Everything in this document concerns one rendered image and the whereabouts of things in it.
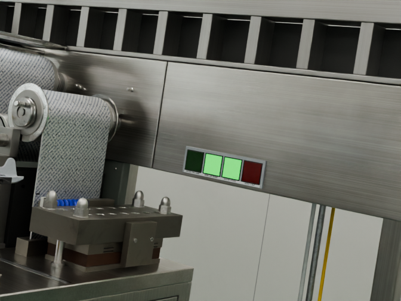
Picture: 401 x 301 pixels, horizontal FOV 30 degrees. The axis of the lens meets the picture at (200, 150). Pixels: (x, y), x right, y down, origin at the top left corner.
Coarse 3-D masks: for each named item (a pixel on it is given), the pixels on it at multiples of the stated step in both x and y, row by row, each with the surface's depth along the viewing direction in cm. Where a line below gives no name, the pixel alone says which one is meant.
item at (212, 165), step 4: (208, 156) 195; (212, 156) 194; (216, 156) 194; (220, 156) 193; (208, 160) 195; (212, 160) 194; (216, 160) 194; (220, 160) 193; (208, 164) 195; (212, 164) 194; (216, 164) 194; (220, 164) 193; (204, 168) 196; (208, 168) 195; (212, 168) 194; (216, 168) 194; (204, 172) 196; (208, 172) 195; (212, 172) 194; (216, 172) 194
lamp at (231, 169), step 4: (228, 160) 192; (232, 160) 191; (236, 160) 190; (240, 160) 189; (224, 164) 192; (228, 164) 191; (232, 164) 191; (236, 164) 190; (240, 164) 189; (224, 168) 192; (228, 168) 191; (232, 168) 191; (236, 168) 190; (224, 172) 192; (228, 172) 191; (232, 172) 191; (236, 172) 190; (224, 176) 192; (228, 176) 191; (232, 176) 191; (236, 176) 190
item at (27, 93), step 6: (24, 90) 189; (30, 90) 187; (18, 96) 190; (24, 96) 188; (30, 96) 187; (36, 96) 186; (36, 102) 186; (42, 108) 185; (42, 114) 185; (12, 120) 191; (36, 120) 186; (30, 126) 187; (36, 126) 186; (24, 132) 188; (30, 132) 187
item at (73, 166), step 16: (48, 144) 187; (64, 144) 192; (80, 144) 196; (96, 144) 201; (48, 160) 188; (64, 160) 192; (80, 160) 197; (96, 160) 202; (48, 176) 189; (64, 176) 193; (80, 176) 198; (96, 176) 203; (64, 192) 194; (80, 192) 199; (96, 192) 204
